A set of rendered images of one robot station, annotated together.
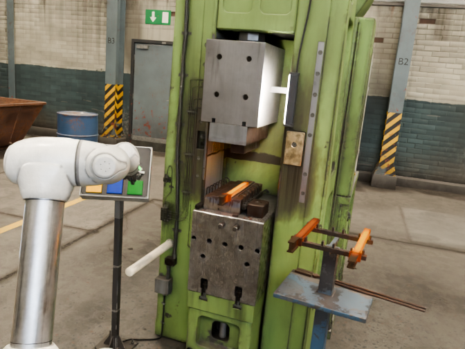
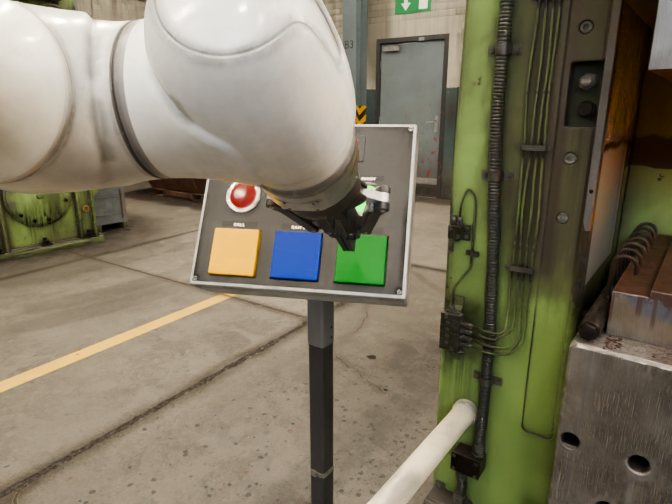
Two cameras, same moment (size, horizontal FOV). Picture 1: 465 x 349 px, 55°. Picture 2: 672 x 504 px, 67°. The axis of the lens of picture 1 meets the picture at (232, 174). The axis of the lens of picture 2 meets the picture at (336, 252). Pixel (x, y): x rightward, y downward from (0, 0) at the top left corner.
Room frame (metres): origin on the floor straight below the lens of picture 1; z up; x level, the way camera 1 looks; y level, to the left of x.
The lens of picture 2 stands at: (1.46, 0.29, 1.23)
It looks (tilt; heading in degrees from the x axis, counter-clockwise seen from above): 16 degrees down; 18
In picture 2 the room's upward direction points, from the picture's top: straight up
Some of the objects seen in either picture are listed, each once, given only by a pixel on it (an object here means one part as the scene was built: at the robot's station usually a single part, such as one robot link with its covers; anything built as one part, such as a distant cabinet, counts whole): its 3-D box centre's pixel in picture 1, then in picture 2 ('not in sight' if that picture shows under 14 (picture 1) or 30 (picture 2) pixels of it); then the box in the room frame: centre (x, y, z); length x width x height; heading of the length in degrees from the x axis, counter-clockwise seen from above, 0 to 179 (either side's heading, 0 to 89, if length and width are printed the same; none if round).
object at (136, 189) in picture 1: (135, 188); (361, 259); (2.17, 0.49, 1.01); 0.07 x 0.05 x 0.07; 97
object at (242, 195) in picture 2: not in sight; (243, 195); (2.19, 0.69, 1.09); 0.05 x 0.03 x 0.04; 72
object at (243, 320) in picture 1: (233, 313); not in sight; (2.38, -0.08, 0.23); 0.55 x 0.37 x 0.47; 162
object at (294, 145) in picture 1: (293, 148); not in sight; (2.21, -0.30, 1.27); 0.09 x 0.02 x 0.17; 72
